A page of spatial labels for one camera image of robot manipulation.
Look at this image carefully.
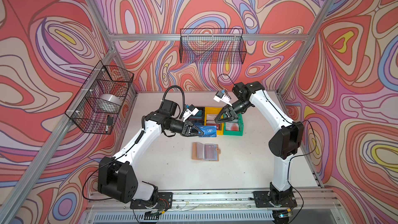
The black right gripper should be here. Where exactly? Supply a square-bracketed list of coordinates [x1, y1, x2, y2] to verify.
[214, 98, 252, 123]

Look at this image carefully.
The blue VIP card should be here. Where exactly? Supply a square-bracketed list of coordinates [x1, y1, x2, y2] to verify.
[197, 125, 217, 138]

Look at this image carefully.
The tan card holder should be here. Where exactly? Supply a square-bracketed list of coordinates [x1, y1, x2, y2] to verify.
[192, 142, 221, 161]

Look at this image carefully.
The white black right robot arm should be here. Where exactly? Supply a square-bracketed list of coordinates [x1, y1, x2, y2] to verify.
[214, 82, 304, 192]

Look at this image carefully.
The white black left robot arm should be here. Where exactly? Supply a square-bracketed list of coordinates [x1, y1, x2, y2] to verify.
[97, 100, 204, 207]

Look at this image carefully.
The black plastic bin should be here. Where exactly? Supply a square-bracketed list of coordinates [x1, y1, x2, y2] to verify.
[187, 105, 205, 125]

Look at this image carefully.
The green plastic bin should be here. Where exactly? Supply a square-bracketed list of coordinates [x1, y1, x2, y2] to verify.
[223, 114, 244, 136]

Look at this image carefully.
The yellow plastic bin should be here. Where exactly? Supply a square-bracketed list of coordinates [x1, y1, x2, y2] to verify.
[204, 107, 224, 136]

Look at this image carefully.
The white tape roll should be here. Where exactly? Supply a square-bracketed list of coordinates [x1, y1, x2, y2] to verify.
[100, 93, 122, 106]

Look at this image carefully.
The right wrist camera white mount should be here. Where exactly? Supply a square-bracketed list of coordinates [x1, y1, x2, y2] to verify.
[214, 90, 232, 106]

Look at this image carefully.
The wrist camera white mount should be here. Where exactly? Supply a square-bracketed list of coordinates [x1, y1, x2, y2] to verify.
[182, 107, 199, 122]
[214, 90, 232, 106]

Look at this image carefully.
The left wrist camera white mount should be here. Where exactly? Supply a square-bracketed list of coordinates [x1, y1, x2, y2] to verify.
[182, 107, 199, 122]

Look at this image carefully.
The black corrugated cable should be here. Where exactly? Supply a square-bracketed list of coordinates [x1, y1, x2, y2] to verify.
[163, 85, 187, 113]

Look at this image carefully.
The back wire basket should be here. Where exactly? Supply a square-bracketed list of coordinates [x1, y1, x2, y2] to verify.
[179, 27, 247, 64]

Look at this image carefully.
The wire basket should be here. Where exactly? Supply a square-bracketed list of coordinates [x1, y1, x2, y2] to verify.
[65, 61, 134, 135]
[179, 27, 247, 64]

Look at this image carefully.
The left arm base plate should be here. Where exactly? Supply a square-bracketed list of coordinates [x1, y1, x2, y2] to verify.
[130, 191, 173, 211]

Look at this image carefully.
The aluminium rail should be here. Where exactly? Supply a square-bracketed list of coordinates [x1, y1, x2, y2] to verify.
[81, 188, 350, 224]

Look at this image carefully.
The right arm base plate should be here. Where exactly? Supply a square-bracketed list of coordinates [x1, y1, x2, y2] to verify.
[250, 188, 297, 209]

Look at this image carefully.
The left wire basket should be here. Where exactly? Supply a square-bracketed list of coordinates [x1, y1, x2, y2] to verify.
[65, 61, 134, 135]

